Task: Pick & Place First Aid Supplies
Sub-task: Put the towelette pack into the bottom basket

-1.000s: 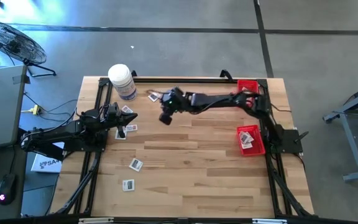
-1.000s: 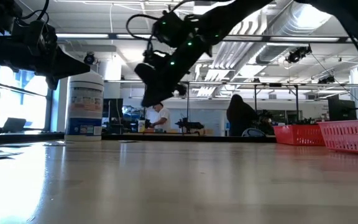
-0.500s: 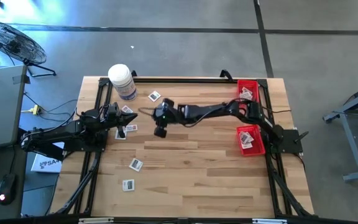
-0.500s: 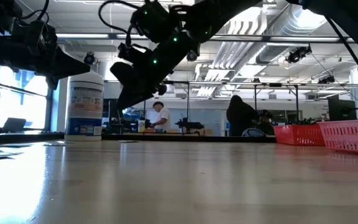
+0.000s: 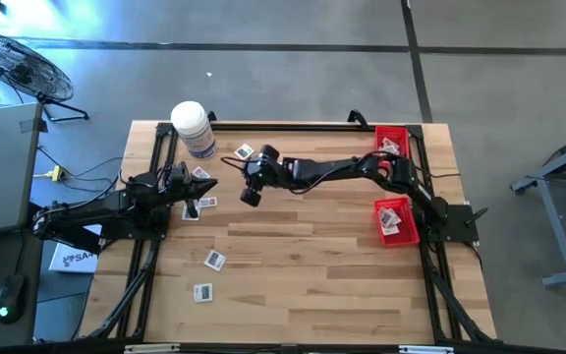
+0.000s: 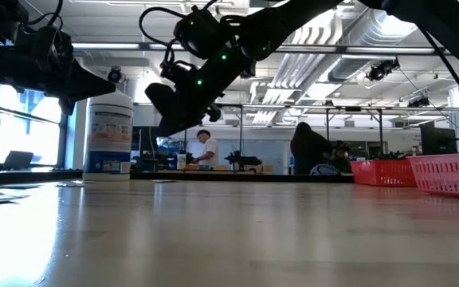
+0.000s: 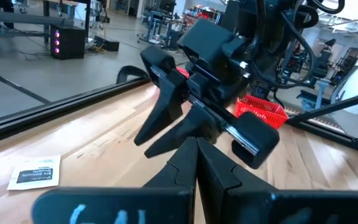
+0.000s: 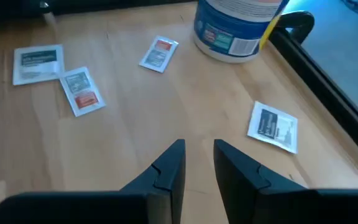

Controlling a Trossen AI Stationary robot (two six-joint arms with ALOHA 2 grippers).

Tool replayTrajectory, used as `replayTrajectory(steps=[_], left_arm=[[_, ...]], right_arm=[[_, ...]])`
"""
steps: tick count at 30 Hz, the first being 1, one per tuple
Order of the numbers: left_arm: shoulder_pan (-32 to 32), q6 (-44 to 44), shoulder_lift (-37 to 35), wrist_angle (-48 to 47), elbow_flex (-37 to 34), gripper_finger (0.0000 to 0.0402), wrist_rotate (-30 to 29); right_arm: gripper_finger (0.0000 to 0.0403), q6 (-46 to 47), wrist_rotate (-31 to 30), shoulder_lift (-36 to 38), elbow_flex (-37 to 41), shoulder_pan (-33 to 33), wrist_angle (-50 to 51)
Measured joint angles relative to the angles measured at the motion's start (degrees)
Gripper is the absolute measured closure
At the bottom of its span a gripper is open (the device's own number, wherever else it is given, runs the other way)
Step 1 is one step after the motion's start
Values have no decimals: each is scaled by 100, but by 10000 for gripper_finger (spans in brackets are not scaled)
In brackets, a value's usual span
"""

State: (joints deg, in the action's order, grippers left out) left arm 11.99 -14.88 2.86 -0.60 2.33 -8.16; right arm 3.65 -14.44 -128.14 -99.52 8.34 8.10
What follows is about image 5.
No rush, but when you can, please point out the red plastic basket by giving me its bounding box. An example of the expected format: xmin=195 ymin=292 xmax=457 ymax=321
xmin=373 ymin=197 xmax=421 ymax=248
xmin=374 ymin=125 xmax=411 ymax=170

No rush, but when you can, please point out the dark grey desk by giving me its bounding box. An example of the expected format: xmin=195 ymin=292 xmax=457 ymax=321
xmin=0 ymin=228 xmax=46 ymax=348

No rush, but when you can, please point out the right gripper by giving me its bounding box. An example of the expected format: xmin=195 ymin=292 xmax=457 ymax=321
xmin=238 ymin=144 xmax=288 ymax=207

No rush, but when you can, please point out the white metal bracket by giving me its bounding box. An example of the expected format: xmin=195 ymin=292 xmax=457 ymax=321
xmin=123 ymin=343 xmax=182 ymax=354
xmin=397 ymin=344 xmax=456 ymax=354

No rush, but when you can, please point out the white wipes canister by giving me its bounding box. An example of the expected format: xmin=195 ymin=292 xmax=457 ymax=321
xmin=169 ymin=100 xmax=218 ymax=160

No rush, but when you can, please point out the black floor cable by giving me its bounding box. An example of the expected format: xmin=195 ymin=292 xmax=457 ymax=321
xmin=36 ymin=145 xmax=125 ymax=196

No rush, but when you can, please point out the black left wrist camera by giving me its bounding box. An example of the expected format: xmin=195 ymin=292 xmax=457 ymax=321
xmin=168 ymin=161 xmax=191 ymax=182

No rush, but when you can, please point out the white cardboard box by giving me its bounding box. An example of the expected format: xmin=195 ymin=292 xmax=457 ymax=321
xmin=48 ymin=223 xmax=105 ymax=274

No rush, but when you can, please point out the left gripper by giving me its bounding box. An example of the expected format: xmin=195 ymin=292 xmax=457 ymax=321
xmin=162 ymin=177 xmax=218 ymax=220

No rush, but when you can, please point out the black support bar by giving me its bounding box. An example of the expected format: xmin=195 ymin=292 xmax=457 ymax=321
xmin=54 ymin=226 xmax=103 ymax=256

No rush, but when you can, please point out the grey metal table frame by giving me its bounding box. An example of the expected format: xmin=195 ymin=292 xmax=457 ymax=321
xmin=510 ymin=125 xmax=566 ymax=288

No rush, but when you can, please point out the black floor fan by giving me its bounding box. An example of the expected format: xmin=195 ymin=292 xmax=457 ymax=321
xmin=0 ymin=30 xmax=90 ymax=123

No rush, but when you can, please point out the black computer mouse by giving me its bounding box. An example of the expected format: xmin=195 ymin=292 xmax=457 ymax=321
xmin=0 ymin=273 xmax=28 ymax=325

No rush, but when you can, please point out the black right camera cable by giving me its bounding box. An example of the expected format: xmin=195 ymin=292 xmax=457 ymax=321
xmin=220 ymin=155 xmax=249 ymax=173

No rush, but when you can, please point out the black aluminium table frame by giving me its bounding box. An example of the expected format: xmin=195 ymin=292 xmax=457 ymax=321
xmin=79 ymin=120 xmax=498 ymax=345

